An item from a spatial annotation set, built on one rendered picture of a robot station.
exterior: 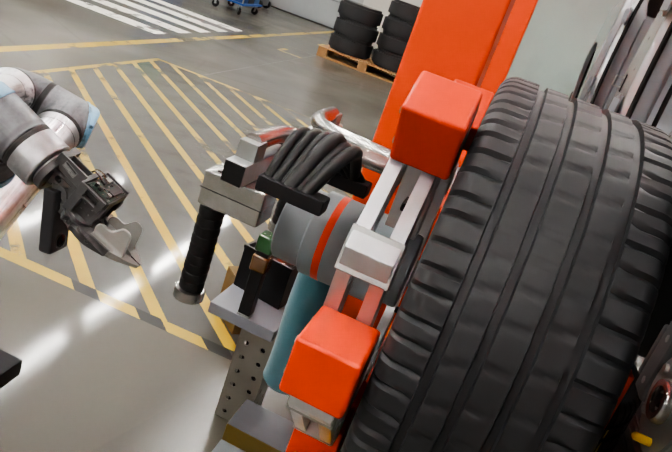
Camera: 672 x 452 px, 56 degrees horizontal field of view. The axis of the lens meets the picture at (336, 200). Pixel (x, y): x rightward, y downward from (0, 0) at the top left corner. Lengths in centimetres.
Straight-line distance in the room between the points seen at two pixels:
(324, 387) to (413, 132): 29
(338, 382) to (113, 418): 123
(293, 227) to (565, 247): 43
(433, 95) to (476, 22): 59
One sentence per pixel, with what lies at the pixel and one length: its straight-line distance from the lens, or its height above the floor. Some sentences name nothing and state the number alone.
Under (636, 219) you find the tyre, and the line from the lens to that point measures 74.
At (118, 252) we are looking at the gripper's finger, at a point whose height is 72.
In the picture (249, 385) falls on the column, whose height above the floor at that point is 14.
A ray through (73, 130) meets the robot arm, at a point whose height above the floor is 67.
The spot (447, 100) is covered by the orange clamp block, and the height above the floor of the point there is 114.
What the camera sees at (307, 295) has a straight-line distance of 115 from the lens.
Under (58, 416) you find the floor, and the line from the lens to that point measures 184.
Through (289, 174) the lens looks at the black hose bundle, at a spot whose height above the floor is 99.
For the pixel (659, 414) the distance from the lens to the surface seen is 98.
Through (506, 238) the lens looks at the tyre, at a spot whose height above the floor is 104.
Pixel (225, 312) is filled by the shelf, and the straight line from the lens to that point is 152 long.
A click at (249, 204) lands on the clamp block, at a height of 93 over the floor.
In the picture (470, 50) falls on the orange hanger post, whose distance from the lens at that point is 130.
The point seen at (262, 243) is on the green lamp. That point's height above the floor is 64.
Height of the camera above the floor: 124
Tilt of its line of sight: 19 degrees down
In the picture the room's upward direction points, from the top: 19 degrees clockwise
